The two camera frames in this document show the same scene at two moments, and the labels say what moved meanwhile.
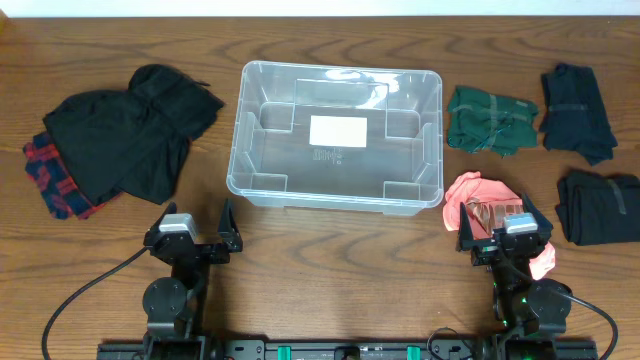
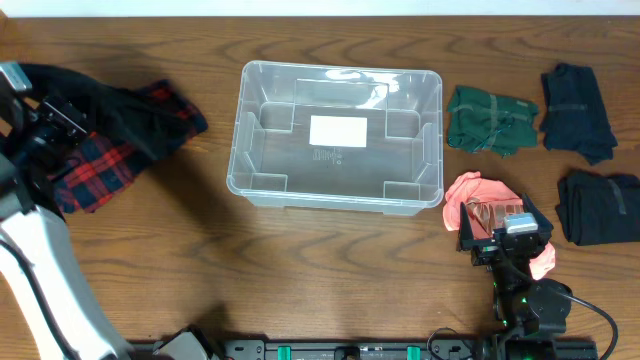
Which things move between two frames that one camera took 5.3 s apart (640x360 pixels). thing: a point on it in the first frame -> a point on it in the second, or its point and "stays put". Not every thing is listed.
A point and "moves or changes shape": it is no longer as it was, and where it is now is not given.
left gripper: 198,251 -> 62,118
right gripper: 486,248 stays put
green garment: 479,121 stays put
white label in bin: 338,131 stays put
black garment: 133,140 moves or changes shape
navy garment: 574,115 stays put
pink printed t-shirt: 487,202 stays put
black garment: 597,208 stays put
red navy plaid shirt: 46,168 moves or changes shape
